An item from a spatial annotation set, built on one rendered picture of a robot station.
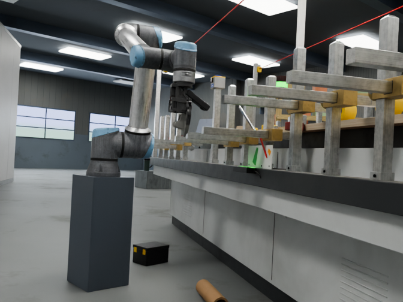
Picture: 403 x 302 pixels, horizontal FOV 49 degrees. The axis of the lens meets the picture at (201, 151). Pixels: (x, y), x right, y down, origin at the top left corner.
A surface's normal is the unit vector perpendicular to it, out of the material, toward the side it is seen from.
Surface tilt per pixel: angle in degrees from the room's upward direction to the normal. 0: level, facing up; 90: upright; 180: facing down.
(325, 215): 90
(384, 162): 90
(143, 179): 90
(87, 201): 90
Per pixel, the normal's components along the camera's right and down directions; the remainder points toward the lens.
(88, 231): -0.75, -0.04
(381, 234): -0.96, -0.05
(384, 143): 0.28, 0.00
